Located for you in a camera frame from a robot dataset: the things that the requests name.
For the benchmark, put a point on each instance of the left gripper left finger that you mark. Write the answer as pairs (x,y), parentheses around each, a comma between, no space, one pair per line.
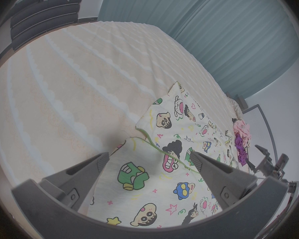
(77,183)

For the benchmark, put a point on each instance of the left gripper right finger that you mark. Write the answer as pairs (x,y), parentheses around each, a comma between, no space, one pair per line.
(224,183)

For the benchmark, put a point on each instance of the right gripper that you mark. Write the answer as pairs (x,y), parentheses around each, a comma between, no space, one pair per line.
(267,168)

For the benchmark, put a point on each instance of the white printed pyjama top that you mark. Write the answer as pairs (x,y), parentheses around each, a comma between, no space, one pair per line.
(159,183)

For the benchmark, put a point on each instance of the bed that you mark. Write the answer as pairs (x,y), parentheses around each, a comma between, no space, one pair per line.
(77,88)

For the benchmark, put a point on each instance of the pink garment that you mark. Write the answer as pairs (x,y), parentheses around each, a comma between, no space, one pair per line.
(243,131)

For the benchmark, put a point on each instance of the cream pillow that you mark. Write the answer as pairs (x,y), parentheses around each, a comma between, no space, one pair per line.
(235,106)

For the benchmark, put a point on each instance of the grey bedside table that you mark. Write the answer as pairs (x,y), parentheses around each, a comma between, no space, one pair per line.
(239,98)

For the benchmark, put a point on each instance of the blue-green curtain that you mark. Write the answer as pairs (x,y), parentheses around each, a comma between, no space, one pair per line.
(244,46)
(144,6)

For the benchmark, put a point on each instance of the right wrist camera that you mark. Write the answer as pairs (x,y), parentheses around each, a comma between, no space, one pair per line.
(282,160)

